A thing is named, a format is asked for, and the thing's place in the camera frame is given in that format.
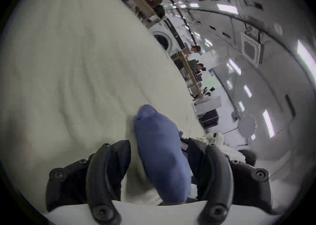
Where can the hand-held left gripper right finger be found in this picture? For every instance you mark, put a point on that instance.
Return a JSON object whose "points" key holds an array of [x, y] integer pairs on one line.
{"points": [[217, 177]]}

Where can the white washing machine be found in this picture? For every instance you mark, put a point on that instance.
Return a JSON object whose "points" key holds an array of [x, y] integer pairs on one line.
{"points": [[164, 39]]}

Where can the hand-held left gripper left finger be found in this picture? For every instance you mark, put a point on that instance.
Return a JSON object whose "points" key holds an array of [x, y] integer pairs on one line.
{"points": [[101, 177]]}

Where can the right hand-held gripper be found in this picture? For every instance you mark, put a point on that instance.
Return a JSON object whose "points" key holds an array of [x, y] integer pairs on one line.
{"points": [[218, 140]]}

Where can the blue garment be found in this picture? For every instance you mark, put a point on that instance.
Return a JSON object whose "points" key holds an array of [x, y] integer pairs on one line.
{"points": [[161, 155]]}

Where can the wooden table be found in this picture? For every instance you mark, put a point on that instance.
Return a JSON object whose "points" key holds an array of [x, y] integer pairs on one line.
{"points": [[192, 76]]}

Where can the bed with white sheet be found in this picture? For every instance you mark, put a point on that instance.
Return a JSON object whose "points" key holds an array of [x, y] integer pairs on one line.
{"points": [[81, 71]]}

